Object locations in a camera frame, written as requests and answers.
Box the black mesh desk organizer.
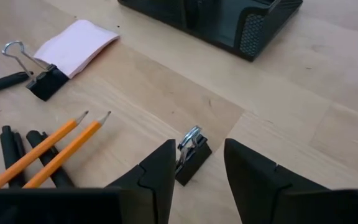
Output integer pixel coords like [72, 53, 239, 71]
[117, 0, 304, 62]

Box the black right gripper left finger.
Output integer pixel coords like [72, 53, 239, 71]
[104, 139, 177, 224]

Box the black pen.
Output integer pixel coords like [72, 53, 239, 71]
[0, 125, 27, 189]
[25, 129, 76, 189]
[0, 70, 34, 98]

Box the orange pencil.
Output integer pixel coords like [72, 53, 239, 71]
[22, 110, 112, 190]
[0, 110, 90, 195]

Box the small black binder clip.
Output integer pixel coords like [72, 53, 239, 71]
[175, 125, 213, 187]

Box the large black binder clip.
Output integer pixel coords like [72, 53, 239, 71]
[1, 40, 70, 102]

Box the pink sticky note pad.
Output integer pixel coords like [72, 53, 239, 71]
[33, 19, 121, 79]

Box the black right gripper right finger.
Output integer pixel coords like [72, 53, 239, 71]
[224, 138, 331, 224]

